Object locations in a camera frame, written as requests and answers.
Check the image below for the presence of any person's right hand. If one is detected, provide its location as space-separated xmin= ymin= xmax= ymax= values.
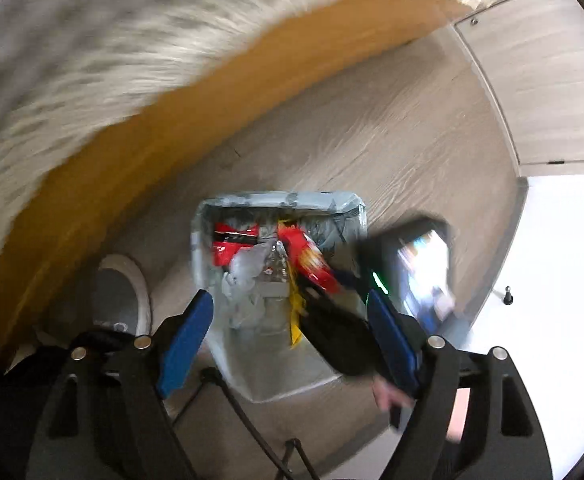
xmin=372 ymin=377 xmax=415 ymax=428

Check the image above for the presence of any person's grey slipper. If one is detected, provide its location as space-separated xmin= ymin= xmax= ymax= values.
xmin=92 ymin=254 xmax=152 ymax=336

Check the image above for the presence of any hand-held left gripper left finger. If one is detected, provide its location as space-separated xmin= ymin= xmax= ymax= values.
xmin=26 ymin=288 xmax=214 ymax=480

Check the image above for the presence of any grey lined trash bin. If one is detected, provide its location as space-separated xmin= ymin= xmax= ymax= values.
xmin=191 ymin=190 xmax=373 ymax=403

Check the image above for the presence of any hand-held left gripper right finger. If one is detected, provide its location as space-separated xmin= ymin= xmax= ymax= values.
xmin=366 ymin=287 xmax=555 ymax=480

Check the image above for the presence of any red wrapper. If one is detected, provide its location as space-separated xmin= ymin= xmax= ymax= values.
xmin=212 ymin=222 xmax=260 ymax=268

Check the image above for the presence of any yellow red snack packet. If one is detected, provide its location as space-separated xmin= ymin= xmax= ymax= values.
xmin=276 ymin=220 xmax=343 ymax=348

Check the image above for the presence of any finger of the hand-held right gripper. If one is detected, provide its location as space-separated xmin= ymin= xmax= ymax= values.
xmin=299 ymin=285 xmax=380 ymax=378

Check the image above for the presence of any clear plastic bag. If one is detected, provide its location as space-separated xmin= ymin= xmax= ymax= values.
xmin=222 ymin=240 xmax=293 ymax=331

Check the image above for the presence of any black cable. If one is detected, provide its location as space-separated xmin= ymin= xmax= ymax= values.
xmin=172 ymin=367 xmax=323 ymax=480

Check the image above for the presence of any brown checkered blanket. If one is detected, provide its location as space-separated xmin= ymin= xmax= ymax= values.
xmin=0 ymin=0 xmax=505 ymax=341

